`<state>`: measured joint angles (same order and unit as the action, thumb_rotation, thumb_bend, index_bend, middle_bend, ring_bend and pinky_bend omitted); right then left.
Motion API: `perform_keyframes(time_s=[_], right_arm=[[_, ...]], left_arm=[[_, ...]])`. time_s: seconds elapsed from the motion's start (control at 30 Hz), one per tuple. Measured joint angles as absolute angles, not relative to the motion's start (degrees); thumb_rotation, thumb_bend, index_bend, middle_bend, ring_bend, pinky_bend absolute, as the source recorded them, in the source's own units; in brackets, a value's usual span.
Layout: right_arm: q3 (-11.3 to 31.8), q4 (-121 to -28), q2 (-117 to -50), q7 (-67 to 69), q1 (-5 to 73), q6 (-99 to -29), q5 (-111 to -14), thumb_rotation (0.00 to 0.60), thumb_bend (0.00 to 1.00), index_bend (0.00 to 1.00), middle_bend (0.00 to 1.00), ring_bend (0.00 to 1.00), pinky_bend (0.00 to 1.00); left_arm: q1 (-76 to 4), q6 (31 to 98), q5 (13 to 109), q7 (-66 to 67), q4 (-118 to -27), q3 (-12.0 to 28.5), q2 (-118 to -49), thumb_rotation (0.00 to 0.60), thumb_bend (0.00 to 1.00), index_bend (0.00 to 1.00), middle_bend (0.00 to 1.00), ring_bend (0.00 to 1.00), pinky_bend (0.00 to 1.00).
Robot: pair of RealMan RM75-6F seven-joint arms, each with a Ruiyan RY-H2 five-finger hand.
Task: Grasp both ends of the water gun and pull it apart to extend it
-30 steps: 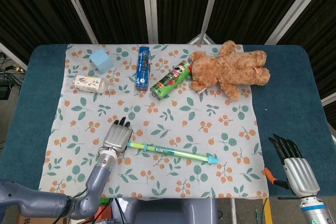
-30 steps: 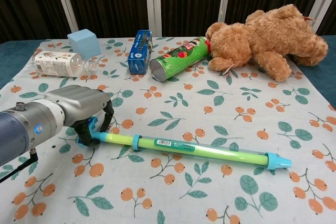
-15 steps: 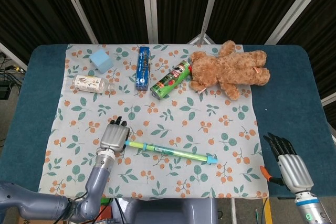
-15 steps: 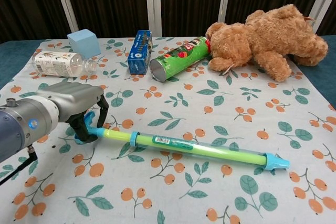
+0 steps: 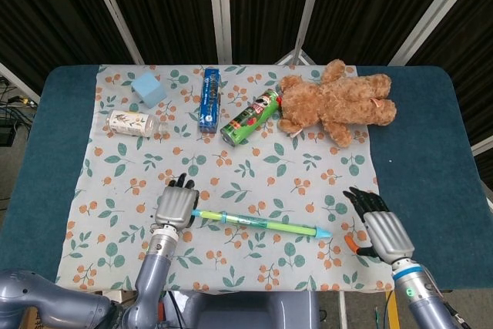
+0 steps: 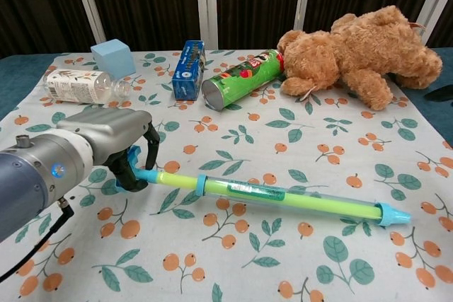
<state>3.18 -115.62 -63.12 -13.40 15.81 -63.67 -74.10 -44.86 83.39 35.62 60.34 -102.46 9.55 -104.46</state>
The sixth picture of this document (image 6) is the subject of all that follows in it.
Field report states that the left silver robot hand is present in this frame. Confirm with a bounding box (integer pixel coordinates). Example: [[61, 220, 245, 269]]
[[56, 108, 161, 192]]

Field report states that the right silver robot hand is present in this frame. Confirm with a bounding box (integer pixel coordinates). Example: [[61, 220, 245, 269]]
[[424, 85, 453, 103]]

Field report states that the green and blue water pump toy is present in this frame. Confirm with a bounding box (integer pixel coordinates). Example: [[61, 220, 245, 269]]
[[115, 146, 413, 228]]

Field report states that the clear plastic bottle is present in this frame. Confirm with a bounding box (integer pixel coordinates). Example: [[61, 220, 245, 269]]
[[42, 68, 131, 105]]

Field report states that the light blue foam cube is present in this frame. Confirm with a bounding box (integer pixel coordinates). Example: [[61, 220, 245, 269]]
[[90, 40, 137, 79]]

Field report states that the brown plush teddy bear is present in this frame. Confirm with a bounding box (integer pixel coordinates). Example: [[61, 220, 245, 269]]
[[276, 5, 444, 111]]

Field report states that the blue cardboard box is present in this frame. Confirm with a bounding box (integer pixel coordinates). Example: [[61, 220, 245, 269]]
[[172, 40, 207, 101]]

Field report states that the dark brown pleated curtain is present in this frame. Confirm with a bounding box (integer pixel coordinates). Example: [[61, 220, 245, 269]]
[[0, 0, 453, 59]]

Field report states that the green chips can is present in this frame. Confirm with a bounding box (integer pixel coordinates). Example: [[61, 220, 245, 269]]
[[201, 49, 286, 112]]

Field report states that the floral print tablecloth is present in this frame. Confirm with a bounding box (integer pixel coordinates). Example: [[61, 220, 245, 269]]
[[0, 49, 453, 302]]

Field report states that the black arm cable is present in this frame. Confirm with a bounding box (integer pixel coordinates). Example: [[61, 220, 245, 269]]
[[0, 197, 75, 281]]

